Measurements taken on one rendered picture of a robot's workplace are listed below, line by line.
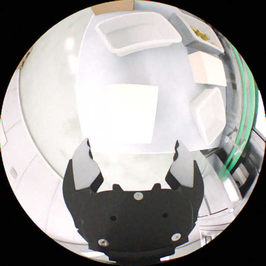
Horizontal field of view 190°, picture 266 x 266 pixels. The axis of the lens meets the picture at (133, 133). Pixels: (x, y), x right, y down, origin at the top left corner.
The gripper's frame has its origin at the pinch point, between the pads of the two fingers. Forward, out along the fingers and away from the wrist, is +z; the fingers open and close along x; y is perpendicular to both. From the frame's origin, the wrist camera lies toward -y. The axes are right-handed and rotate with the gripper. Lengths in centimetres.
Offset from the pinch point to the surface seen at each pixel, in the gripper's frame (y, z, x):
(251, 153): 6, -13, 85
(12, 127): 7, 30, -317
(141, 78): -10.4, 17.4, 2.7
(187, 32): -33.8, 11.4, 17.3
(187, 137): 10.9, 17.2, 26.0
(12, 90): -101, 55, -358
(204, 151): 25, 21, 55
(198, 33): -40.7, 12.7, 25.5
